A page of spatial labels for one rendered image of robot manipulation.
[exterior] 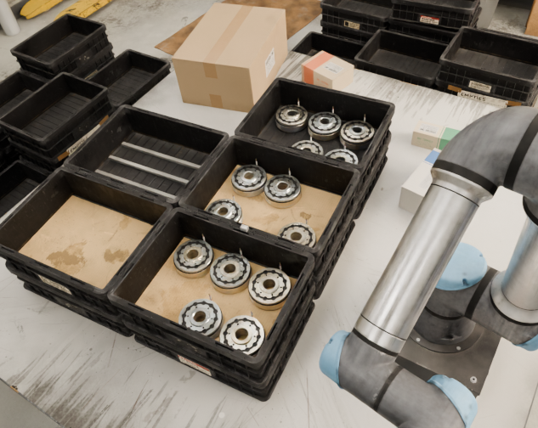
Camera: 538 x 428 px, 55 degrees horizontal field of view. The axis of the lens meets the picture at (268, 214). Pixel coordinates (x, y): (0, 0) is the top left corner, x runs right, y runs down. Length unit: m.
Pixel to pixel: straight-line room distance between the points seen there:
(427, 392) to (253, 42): 1.47
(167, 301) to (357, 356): 0.65
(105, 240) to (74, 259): 0.09
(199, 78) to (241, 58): 0.18
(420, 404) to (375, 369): 0.07
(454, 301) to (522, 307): 0.14
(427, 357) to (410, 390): 0.48
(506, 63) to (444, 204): 1.92
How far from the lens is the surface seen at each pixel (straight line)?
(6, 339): 1.59
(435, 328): 1.22
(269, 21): 2.07
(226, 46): 1.96
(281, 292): 1.24
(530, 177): 0.76
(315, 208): 1.43
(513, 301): 1.04
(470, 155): 0.76
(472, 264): 1.10
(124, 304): 1.22
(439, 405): 0.77
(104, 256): 1.45
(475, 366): 1.26
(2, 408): 2.36
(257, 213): 1.43
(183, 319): 1.24
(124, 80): 2.87
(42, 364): 1.50
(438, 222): 0.76
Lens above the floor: 1.91
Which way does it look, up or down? 50 degrees down
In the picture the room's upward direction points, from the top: 7 degrees counter-clockwise
